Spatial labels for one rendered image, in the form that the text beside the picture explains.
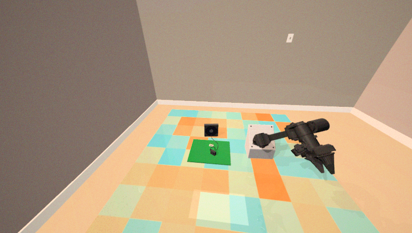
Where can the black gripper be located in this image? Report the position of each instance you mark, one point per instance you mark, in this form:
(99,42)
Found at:
(320,154)

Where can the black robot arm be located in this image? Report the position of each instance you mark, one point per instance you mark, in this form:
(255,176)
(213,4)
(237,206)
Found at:
(293,132)

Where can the black square cooling fan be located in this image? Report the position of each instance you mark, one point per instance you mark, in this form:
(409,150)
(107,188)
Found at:
(211,129)

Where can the green circuit board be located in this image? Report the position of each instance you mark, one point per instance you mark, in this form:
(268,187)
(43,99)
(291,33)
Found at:
(200,152)

